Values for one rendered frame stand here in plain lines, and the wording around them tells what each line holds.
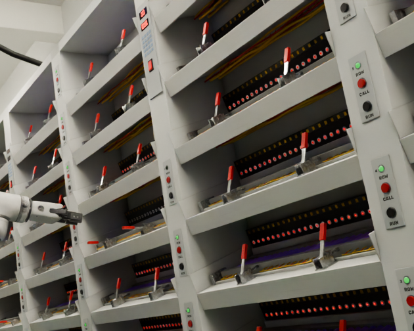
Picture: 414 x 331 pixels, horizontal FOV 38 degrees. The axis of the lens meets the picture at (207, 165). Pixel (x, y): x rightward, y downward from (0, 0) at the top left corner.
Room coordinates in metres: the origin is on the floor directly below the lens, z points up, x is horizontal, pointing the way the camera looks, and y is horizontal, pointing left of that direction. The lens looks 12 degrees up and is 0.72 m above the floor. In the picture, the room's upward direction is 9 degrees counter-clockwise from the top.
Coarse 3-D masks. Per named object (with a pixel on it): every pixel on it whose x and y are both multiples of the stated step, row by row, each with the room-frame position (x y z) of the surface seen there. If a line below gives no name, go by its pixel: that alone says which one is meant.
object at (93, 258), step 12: (156, 216) 2.03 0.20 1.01; (120, 228) 2.22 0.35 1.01; (96, 240) 2.16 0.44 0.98; (132, 240) 1.82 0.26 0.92; (144, 240) 1.77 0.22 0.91; (156, 240) 1.71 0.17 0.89; (168, 240) 1.66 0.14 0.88; (84, 252) 2.13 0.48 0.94; (96, 252) 2.13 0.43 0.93; (108, 252) 1.97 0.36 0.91; (120, 252) 1.91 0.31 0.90; (132, 252) 1.85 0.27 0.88; (96, 264) 2.08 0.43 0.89
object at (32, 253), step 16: (16, 128) 2.73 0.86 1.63; (32, 128) 2.77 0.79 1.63; (32, 160) 2.76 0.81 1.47; (48, 160) 2.80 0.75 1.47; (16, 176) 2.71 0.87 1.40; (32, 176) 2.76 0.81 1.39; (16, 224) 2.74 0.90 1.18; (16, 240) 2.76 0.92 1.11; (48, 240) 2.78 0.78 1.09; (16, 256) 2.78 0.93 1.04; (32, 256) 2.73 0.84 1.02; (48, 256) 2.78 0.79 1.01; (32, 288) 2.73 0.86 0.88; (48, 288) 2.77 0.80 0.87; (64, 288) 2.81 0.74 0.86; (32, 304) 2.72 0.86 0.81
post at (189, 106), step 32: (192, 32) 1.63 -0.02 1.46; (160, 96) 1.58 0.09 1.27; (192, 96) 1.61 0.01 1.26; (160, 128) 1.61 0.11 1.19; (160, 160) 1.63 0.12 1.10; (192, 160) 1.59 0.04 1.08; (224, 160) 1.65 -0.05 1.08; (192, 192) 1.58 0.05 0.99; (192, 256) 1.56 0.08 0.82; (224, 256) 1.62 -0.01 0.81; (192, 288) 1.58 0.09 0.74; (224, 320) 1.60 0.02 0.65; (256, 320) 1.66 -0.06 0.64
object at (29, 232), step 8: (64, 200) 2.21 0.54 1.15; (64, 208) 2.71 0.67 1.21; (24, 224) 2.72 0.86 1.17; (32, 224) 2.74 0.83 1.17; (40, 224) 2.57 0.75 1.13; (48, 224) 2.41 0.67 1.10; (56, 224) 2.35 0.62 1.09; (64, 224) 2.28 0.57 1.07; (24, 232) 2.72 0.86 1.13; (32, 232) 2.57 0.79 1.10; (40, 232) 2.51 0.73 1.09; (48, 232) 2.44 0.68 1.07; (24, 240) 2.68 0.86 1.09; (32, 240) 2.61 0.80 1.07
